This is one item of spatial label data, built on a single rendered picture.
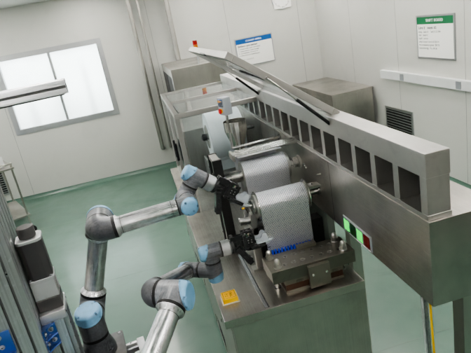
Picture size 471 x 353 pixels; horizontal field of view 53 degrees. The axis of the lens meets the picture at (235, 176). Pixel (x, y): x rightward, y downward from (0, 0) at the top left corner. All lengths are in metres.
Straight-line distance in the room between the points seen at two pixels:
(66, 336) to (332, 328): 1.16
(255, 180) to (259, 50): 5.54
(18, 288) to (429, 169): 1.35
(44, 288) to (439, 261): 1.33
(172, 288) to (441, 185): 1.04
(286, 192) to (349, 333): 0.72
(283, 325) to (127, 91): 5.87
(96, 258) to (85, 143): 5.62
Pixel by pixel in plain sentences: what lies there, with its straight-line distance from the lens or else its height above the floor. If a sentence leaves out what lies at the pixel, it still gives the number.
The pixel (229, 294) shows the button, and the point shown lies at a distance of 2.24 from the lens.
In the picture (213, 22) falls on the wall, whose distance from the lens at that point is 7.67.
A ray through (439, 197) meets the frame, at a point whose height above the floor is 1.50.
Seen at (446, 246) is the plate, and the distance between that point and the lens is 1.60.
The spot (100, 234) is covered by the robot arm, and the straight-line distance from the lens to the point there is 2.03.
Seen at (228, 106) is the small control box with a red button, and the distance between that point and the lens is 2.64.
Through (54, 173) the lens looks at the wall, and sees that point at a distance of 7.91.
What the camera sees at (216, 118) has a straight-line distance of 3.11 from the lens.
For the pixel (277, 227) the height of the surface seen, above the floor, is 1.14.
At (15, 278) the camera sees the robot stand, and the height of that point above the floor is 1.45.
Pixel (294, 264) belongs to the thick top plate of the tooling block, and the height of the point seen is 1.03.
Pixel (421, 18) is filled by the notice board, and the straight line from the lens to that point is 5.58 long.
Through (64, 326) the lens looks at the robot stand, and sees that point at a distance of 1.88.
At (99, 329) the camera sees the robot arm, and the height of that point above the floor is 0.96.
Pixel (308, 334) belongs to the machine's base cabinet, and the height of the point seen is 0.71.
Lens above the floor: 2.12
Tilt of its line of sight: 19 degrees down
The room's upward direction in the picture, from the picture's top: 11 degrees counter-clockwise
